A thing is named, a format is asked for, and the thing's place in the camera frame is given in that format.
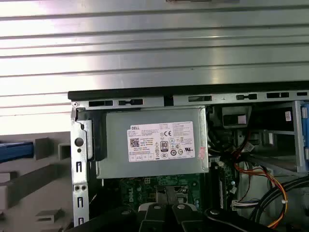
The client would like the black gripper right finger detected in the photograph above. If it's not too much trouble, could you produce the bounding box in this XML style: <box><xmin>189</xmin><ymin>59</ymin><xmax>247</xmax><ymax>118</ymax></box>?
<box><xmin>171</xmin><ymin>187</ymin><xmax>268</xmax><ymax>232</ymax></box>

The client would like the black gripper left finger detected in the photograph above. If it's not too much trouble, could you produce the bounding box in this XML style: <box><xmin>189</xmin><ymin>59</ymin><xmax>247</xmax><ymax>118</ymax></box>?
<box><xmin>64</xmin><ymin>187</ymin><xmax>178</xmax><ymax>232</ymax></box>

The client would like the CPU socket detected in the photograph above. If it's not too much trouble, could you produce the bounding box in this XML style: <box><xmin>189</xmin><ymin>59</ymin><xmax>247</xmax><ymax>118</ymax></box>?
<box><xmin>155</xmin><ymin>185</ymin><xmax>190</xmax><ymax>205</ymax></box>

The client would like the green Dell motherboard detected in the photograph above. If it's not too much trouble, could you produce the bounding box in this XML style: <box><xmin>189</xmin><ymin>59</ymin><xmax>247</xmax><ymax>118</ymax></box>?
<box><xmin>119</xmin><ymin>154</ymin><xmax>241</xmax><ymax>218</ymax></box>

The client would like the black RAM slot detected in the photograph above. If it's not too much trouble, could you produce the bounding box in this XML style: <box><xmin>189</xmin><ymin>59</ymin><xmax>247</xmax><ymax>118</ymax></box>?
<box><xmin>209</xmin><ymin>157</ymin><xmax>220</xmax><ymax>210</ymax></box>

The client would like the grey power supply unit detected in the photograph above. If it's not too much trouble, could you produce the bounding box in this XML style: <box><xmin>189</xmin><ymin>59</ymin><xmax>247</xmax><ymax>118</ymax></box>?
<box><xmin>96</xmin><ymin>105</ymin><xmax>210</xmax><ymax>180</ymax></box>

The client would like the black open PC case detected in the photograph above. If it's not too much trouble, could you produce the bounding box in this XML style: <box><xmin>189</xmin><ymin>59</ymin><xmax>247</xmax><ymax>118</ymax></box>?
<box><xmin>67</xmin><ymin>84</ymin><xmax>309</xmax><ymax>232</ymax></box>

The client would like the grey parts rack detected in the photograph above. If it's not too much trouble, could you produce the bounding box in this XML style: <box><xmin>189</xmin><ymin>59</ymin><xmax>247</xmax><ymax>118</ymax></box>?
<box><xmin>0</xmin><ymin>131</ymin><xmax>73</xmax><ymax>232</ymax></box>

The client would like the silver drive cage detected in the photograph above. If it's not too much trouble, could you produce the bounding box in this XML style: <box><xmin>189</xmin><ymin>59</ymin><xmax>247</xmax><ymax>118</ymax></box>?
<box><xmin>251</xmin><ymin>100</ymin><xmax>309</xmax><ymax>174</ymax></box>

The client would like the blue drive latch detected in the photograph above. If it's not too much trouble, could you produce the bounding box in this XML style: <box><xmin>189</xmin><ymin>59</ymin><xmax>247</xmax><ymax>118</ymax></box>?
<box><xmin>300</xmin><ymin>101</ymin><xmax>309</xmax><ymax>161</ymax></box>

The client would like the orange wire bundle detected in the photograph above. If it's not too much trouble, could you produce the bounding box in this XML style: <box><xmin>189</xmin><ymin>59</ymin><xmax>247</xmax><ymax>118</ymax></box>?
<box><xmin>233</xmin><ymin>142</ymin><xmax>288</xmax><ymax>230</ymax></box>

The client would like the black cable bundle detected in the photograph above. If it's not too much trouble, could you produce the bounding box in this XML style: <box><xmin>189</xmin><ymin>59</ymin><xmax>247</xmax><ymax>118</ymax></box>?
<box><xmin>259</xmin><ymin>175</ymin><xmax>309</xmax><ymax>232</ymax></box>

